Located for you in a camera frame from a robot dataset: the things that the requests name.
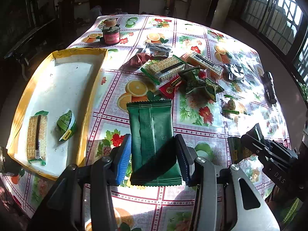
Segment dark green pouch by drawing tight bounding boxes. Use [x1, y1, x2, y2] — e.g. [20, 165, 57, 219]
[127, 100, 182, 187]

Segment green striped snack packet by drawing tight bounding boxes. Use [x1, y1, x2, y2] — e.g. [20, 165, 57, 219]
[56, 109, 77, 142]

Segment round cookie clear wrapper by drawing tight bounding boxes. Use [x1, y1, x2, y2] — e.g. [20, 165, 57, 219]
[221, 94, 240, 115]

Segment red gold snack packet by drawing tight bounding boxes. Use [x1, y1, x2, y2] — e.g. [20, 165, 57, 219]
[159, 74, 183, 100]

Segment cracker pack green ends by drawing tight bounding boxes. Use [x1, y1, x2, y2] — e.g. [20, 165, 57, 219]
[26, 110, 48, 166]

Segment green peas snack bag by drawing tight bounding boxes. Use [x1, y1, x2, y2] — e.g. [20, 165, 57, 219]
[228, 137, 253, 164]

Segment white tray yellow rim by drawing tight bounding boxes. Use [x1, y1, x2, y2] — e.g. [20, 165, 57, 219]
[6, 48, 108, 180]

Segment black flashlight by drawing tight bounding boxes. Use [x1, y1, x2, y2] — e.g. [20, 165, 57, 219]
[261, 71, 277, 105]

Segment floral fruit tablecloth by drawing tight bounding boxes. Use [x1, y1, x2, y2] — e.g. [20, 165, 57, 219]
[1, 15, 291, 230]

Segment green leafy snack bag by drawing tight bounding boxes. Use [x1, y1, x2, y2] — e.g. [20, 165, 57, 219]
[178, 66, 206, 94]

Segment red white small packet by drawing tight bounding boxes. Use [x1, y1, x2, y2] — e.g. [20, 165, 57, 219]
[198, 69, 207, 80]

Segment orange biscuit pack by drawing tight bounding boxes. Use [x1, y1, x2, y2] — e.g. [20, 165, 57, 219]
[186, 52, 223, 80]

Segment silver foil snack pack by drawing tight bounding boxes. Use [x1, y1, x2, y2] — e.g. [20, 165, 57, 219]
[225, 64, 244, 81]

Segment dark red foil wrapper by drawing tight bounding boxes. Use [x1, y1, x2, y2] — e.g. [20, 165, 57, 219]
[126, 53, 151, 67]

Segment dark foil packet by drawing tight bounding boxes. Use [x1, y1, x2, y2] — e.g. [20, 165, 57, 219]
[143, 43, 173, 59]

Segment pink label jar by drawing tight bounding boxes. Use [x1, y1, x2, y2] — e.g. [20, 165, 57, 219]
[100, 24, 120, 45]

